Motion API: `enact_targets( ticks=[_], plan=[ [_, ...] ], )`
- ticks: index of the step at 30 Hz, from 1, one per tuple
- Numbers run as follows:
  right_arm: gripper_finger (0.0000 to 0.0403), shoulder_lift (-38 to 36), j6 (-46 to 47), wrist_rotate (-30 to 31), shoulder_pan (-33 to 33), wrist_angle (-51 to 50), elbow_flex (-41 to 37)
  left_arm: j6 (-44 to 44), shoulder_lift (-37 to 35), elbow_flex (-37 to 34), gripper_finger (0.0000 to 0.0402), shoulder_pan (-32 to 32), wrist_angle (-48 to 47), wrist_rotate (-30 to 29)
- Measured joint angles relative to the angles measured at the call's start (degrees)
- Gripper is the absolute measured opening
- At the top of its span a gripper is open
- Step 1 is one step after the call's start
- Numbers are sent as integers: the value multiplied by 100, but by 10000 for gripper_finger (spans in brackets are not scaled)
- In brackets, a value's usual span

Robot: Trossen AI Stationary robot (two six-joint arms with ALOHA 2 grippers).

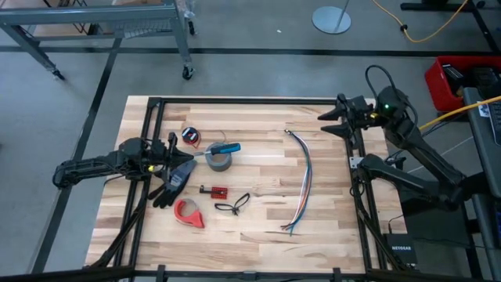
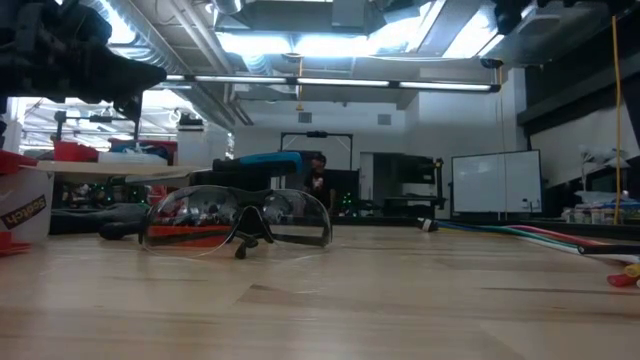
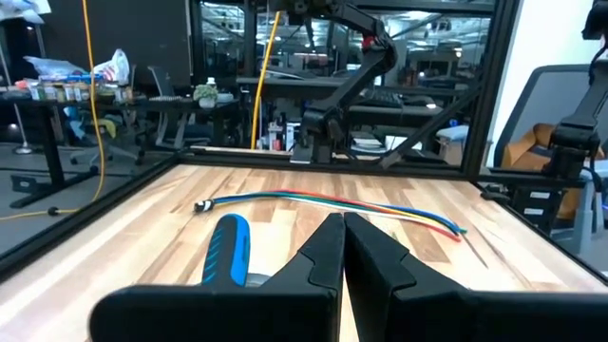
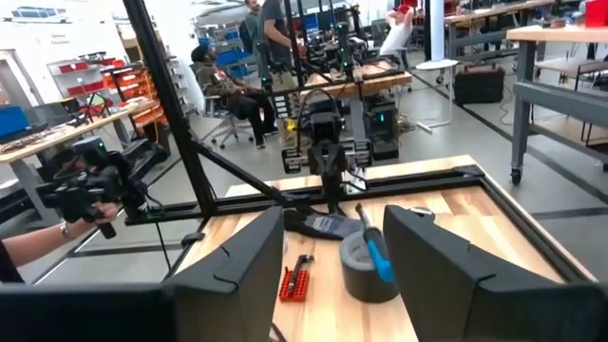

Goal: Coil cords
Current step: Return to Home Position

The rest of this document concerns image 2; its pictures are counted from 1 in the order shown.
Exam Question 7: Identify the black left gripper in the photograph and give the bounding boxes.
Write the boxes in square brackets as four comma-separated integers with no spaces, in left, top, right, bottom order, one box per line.
[0,0,169,121]

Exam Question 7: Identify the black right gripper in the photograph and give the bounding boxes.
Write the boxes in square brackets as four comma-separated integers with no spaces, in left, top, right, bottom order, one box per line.
[492,0,636,36]

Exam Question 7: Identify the small red bin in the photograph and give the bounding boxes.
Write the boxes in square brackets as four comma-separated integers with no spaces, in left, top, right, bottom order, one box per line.
[53,141,101,162]

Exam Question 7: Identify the white storage container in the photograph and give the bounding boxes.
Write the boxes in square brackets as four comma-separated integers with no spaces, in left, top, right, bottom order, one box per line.
[175,124,211,169]

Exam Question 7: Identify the long ceiling light fixture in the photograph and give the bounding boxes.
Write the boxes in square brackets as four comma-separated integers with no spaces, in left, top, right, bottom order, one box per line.
[164,73,502,94]

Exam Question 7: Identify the grey black work glove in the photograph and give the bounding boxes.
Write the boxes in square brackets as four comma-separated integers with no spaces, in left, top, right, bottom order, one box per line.
[49,202,151,240]

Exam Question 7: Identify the red tape dispenser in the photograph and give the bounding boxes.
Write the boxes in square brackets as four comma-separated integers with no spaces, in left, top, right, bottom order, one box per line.
[0,148,55,257]

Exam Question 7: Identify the red black bit holder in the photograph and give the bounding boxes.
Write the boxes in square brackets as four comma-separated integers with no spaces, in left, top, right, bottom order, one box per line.
[147,223,234,248]

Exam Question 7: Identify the white board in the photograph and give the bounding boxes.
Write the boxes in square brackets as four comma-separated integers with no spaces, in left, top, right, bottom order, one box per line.
[450,148,543,215]

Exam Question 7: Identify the black shelf cart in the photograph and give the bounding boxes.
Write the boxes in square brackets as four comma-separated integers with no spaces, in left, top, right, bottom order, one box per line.
[382,154,448,217]

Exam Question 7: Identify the person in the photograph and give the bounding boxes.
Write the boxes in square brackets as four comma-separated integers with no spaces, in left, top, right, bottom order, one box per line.
[304,153,335,211]

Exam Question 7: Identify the blue black handled screwdriver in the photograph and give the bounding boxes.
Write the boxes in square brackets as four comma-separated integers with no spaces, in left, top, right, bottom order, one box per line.
[212,151,305,175]

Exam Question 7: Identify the black cable tie loop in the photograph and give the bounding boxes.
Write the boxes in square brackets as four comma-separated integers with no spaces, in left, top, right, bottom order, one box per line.
[138,184,334,260]

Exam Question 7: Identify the black background rig frame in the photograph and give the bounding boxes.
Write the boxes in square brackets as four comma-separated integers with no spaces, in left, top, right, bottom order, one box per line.
[280,130,354,221]

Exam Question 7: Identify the multicolour wire bundle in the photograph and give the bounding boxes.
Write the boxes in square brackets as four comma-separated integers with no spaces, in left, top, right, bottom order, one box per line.
[417,217,640,289]

